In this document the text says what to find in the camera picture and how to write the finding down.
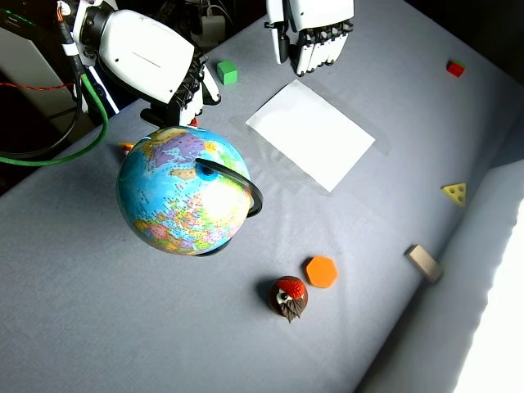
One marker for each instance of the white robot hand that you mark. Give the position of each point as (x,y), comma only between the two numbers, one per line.
(143,57)
(315,12)

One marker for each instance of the desk globe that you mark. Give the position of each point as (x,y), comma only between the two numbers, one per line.
(180,204)

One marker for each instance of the white power adapter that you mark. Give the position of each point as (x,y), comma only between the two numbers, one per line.
(210,28)

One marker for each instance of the green cube block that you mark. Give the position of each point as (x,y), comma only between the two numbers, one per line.
(227,73)

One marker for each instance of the small yellow and red toy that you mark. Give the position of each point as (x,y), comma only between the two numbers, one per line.
(125,147)

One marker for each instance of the white cabinet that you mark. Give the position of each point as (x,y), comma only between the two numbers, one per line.
(28,61)

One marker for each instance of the white paper sheet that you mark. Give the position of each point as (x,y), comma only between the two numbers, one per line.
(311,135)

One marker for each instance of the red and green block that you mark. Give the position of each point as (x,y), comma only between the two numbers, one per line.
(455,69)

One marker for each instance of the yellow cheese wedge toy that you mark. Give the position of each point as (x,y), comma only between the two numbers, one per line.
(455,194)

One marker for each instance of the grey table cloth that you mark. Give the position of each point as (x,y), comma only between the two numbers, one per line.
(123,307)

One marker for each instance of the orange hexagon block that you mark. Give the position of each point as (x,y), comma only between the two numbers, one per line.
(321,271)

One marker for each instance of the beige wooden block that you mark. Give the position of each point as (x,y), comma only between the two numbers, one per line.
(425,264)

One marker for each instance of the chocolate cake toy with strawberry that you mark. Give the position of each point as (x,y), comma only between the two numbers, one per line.
(288,296)

